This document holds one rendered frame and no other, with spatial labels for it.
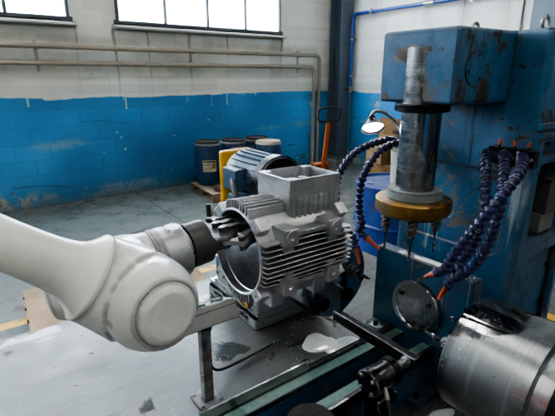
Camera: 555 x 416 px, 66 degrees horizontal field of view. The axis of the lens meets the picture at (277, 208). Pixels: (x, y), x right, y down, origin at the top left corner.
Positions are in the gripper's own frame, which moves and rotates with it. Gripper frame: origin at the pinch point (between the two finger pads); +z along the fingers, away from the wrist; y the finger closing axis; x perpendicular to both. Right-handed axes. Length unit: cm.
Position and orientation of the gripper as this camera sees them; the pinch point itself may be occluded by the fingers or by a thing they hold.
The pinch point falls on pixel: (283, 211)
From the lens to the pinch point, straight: 81.4
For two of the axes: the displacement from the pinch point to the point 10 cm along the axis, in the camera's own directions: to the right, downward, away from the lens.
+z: 8.0, -2.8, 5.3
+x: 0.9, 9.3, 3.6
